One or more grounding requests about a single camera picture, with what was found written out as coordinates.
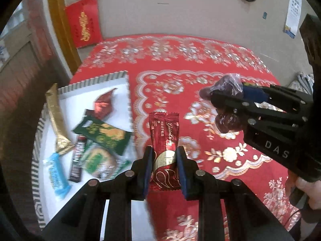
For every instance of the red coffee sachet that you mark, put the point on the red coffee sachet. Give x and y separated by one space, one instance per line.
163 135

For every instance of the striped cardboard box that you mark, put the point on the striped cardboard box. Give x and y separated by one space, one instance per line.
75 98

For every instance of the long gold foil packet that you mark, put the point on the long gold foil packet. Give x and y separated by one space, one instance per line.
56 115

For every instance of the wooden door frame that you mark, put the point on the wooden door frame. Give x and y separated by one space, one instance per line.
60 30

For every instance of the grey rod bundle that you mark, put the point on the grey rod bundle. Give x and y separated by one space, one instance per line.
304 81

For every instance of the dark green cracker packet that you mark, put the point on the dark green cracker packet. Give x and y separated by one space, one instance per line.
105 133

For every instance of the red paper poster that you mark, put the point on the red paper poster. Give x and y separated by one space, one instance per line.
84 22

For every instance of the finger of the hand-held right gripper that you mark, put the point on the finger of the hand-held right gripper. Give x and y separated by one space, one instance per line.
253 93
233 101

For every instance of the green round biscuit packet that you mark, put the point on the green round biscuit packet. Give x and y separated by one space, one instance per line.
100 160

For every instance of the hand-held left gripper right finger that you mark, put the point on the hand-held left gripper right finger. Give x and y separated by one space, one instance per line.
181 173

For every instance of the clear bag of red dates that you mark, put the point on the clear bag of red dates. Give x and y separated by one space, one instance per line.
227 82

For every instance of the light blue pastry packet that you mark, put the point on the light blue pastry packet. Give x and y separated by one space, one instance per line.
56 178

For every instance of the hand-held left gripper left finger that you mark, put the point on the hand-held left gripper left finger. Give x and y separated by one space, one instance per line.
148 173

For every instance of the brown coffee stick packet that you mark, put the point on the brown coffee stick packet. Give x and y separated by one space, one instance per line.
76 160

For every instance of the person's right hand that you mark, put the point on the person's right hand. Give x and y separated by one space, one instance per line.
312 193

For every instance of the wall calendar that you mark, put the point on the wall calendar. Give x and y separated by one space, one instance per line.
293 12

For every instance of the red rose print packet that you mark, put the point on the red rose print packet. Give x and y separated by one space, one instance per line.
102 105

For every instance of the brown slatted wooden panel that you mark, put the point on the brown slatted wooden panel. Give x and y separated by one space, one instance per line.
27 93

